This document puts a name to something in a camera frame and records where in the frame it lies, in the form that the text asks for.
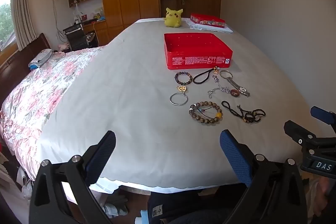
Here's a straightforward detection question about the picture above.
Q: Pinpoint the grey bed sheet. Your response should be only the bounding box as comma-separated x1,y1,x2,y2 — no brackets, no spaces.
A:
34,18,315,188

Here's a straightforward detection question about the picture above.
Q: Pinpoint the silver metal keychain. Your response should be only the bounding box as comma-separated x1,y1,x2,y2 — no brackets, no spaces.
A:
227,77,250,98

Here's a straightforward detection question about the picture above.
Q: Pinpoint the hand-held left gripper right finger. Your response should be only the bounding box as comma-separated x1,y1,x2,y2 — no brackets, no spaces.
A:
219,130,307,224

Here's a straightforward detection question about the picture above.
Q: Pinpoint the black bead necklace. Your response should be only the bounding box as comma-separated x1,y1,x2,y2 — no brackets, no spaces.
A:
221,100,266,124

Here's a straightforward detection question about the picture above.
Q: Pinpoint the window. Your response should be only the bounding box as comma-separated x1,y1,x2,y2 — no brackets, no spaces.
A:
0,0,19,52

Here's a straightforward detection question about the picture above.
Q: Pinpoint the yellow plush toy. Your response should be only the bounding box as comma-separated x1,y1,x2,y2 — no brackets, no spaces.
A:
164,7,183,28

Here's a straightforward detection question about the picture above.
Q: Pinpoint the folded grey blue cloth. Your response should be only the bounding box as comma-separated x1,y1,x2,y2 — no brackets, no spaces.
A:
28,49,53,69

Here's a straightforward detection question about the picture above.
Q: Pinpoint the silver chain necklace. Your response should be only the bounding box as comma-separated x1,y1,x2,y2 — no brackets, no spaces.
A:
207,75,232,98

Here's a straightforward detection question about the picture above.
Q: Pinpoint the wooden desk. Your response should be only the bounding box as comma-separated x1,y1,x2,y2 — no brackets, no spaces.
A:
79,18,109,46

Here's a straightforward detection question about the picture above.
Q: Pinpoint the red tin box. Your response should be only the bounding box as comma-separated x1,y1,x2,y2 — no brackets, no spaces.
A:
164,33,233,70

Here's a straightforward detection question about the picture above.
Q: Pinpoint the multicoloured bead bracelet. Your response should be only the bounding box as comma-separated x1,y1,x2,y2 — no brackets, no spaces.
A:
175,71,193,84

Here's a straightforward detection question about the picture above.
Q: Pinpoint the brown wooden bead bracelet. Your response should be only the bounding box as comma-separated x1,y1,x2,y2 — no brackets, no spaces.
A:
189,101,223,126

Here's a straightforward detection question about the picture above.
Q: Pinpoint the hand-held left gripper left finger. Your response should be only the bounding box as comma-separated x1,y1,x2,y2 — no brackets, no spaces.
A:
29,130,117,224

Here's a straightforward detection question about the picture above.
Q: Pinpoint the pink floral quilt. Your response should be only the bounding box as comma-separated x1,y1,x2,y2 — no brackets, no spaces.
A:
0,46,105,180

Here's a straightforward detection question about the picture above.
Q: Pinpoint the beige curtain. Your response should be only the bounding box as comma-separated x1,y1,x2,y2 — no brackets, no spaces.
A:
10,0,37,51

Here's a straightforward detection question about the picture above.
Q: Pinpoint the white folded cloth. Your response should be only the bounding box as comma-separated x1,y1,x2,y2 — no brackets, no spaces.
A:
189,20,234,34

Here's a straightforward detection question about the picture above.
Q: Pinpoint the dark wooden headboard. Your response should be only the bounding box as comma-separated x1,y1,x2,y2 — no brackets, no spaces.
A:
0,33,51,106

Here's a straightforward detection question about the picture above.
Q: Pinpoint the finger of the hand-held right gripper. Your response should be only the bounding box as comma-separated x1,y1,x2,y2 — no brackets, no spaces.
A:
284,120,319,146
310,106,336,125

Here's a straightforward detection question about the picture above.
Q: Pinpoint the red tin lid with pictures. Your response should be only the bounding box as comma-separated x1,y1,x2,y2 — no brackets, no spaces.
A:
190,13,226,28

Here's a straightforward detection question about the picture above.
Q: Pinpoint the silver bangle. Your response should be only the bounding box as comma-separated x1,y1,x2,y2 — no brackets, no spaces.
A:
169,92,189,106

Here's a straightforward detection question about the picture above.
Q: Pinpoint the black braided cord keychain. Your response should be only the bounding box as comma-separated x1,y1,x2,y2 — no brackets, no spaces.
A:
193,67,220,84

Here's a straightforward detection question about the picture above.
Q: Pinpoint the black office chair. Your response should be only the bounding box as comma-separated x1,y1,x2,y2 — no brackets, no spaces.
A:
63,23,90,51

